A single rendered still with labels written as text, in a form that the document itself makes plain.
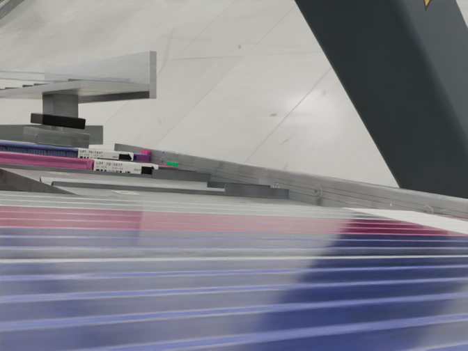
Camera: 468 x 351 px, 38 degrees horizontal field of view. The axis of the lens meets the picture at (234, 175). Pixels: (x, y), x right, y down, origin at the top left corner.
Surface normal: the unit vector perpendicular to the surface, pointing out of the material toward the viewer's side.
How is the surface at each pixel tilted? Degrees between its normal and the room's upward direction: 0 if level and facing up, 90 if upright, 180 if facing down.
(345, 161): 0
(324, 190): 42
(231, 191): 90
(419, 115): 90
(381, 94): 90
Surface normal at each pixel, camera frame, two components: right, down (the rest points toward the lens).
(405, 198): -0.80, -0.07
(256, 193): 0.58, 0.11
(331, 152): -0.51, -0.72
